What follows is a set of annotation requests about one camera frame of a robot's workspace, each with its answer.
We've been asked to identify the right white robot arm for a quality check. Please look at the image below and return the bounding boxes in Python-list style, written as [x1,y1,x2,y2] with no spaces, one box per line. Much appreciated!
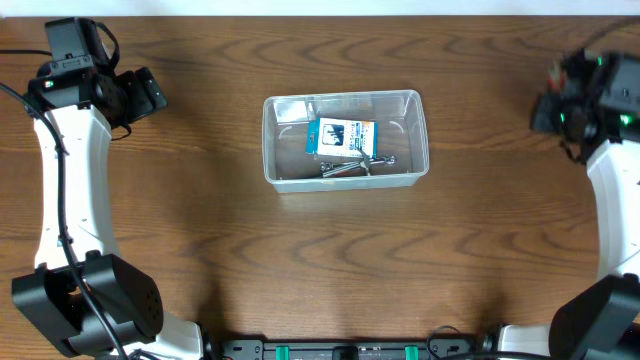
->
[483,49,639,359]

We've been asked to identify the silver combination wrench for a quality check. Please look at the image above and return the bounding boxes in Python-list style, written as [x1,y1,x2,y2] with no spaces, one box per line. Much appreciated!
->
[318,155,397,174]

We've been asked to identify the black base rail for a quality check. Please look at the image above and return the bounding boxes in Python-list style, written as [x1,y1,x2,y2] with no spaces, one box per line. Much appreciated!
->
[219,337,551,360]

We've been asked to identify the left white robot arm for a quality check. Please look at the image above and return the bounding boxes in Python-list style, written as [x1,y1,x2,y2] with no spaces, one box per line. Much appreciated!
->
[11,67,213,359]

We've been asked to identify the blue white cardboard box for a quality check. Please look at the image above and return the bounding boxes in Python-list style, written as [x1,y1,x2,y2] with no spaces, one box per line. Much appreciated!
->
[306,118,379,158]

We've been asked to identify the clear plastic container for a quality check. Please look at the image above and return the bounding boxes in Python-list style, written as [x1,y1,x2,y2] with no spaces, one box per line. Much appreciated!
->
[262,89,429,193]

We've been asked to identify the red handled pliers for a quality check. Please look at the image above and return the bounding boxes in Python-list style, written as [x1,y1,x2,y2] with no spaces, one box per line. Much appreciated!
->
[547,62,568,93]

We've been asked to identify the small claw hammer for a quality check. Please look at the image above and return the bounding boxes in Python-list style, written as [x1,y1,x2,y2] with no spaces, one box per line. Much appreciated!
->
[319,148,375,179]

